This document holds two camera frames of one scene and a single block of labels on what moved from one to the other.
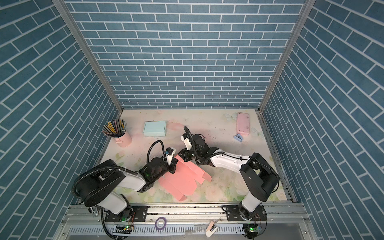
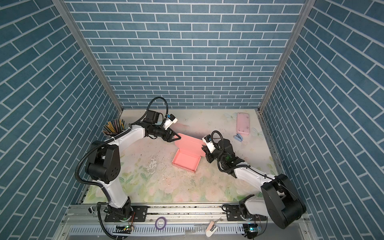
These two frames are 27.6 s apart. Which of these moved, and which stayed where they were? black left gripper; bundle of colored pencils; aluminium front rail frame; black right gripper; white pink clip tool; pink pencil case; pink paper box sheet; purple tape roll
Moved: black right gripper; black left gripper; pink paper box sheet
Stayed: white pink clip tool; aluminium front rail frame; bundle of colored pencils; purple tape roll; pink pencil case
